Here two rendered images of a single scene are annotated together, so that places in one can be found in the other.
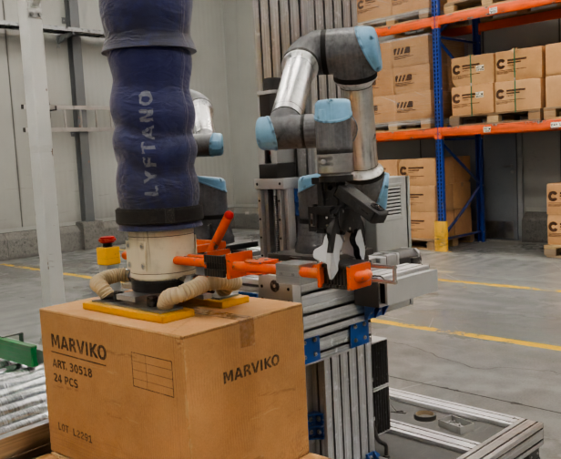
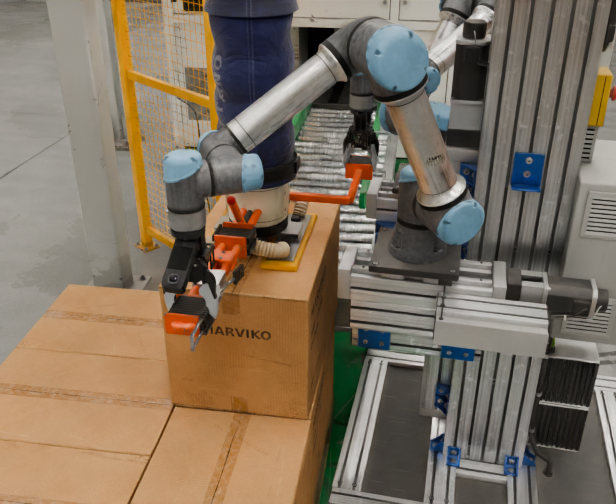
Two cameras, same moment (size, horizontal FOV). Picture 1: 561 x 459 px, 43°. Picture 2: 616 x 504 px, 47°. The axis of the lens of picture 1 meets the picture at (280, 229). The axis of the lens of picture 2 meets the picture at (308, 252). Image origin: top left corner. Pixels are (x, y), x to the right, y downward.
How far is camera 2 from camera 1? 1.78 m
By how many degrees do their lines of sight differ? 59
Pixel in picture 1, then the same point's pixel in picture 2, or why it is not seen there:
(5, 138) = not seen: outside the picture
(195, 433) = (172, 355)
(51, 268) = not seen: hidden behind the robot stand
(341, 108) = (168, 170)
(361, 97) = (394, 115)
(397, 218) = not seen: outside the picture
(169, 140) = (233, 107)
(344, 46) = (358, 54)
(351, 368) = (499, 370)
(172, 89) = (238, 58)
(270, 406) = (258, 368)
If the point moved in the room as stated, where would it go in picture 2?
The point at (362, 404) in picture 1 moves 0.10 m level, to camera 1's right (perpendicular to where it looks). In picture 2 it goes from (512, 410) to (537, 430)
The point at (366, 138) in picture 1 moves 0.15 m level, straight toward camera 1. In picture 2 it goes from (415, 161) to (353, 172)
